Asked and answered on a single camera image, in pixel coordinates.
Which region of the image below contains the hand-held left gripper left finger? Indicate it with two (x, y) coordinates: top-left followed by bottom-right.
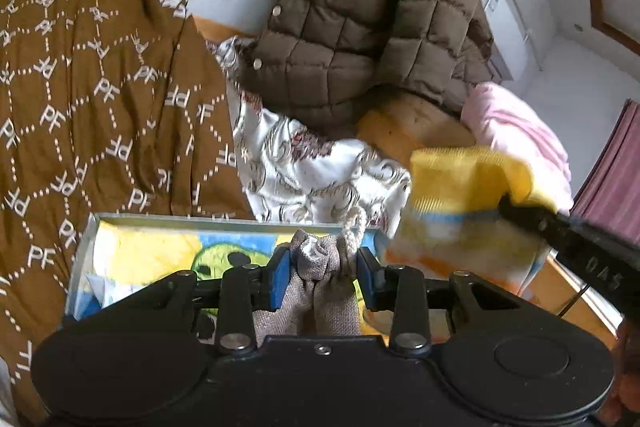
(106, 249), (294, 356)

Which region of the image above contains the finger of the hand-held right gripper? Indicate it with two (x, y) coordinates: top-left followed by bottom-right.
(497, 193), (567, 239)

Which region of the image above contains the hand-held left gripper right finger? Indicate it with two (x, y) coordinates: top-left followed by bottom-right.
(356, 246), (527, 356)

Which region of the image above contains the grey drawstring pouch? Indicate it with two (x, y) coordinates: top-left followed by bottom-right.
(251, 208), (370, 339)

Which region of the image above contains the yellow striped sock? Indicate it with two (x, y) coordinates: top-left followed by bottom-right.
(386, 146), (560, 299)

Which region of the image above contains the grey tray with drawn lining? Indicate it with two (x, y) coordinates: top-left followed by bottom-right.
(64, 212), (397, 344)

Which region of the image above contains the pink cloth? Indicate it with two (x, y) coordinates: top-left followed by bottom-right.
(459, 81), (575, 214)

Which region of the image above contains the maroon striped curtain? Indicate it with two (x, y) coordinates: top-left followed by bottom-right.
(571, 99), (640, 240)

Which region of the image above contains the white floral satin quilt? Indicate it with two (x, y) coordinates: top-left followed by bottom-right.
(209, 36), (415, 229)

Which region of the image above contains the blue cartoon print cloth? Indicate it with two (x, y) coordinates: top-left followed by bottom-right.
(86, 273), (168, 314)

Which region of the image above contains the brown patterned blanket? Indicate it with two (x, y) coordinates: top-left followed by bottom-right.
(0, 0), (257, 425)

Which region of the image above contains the brown puffer jacket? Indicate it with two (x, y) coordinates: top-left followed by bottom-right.
(239, 0), (497, 144)

